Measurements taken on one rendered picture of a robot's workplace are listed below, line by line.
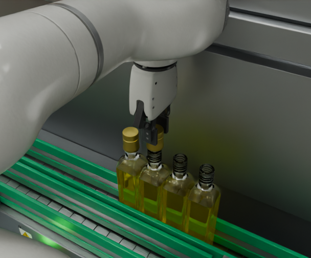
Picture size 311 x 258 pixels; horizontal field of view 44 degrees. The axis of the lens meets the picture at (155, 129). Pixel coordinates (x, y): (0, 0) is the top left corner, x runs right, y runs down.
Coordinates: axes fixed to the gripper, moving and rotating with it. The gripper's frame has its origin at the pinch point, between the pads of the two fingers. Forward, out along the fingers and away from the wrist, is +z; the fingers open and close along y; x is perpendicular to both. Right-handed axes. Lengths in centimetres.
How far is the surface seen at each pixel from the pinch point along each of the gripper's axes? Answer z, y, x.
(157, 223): 23.0, 4.1, 2.8
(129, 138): 3.8, 1.5, -5.4
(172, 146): 14.7, -12.0, -2.6
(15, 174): 28, 7, -41
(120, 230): 28.9, 6.4, -5.9
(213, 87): -4.9, -12.1, 6.3
